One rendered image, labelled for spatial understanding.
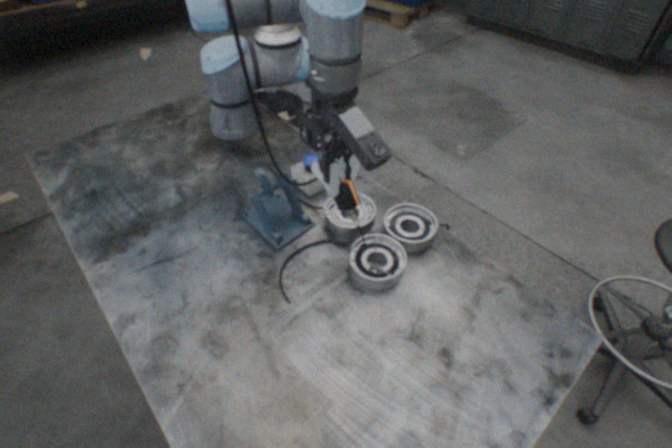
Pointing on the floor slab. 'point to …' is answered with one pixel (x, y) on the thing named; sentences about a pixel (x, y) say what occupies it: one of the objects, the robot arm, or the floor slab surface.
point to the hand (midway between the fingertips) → (343, 189)
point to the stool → (637, 351)
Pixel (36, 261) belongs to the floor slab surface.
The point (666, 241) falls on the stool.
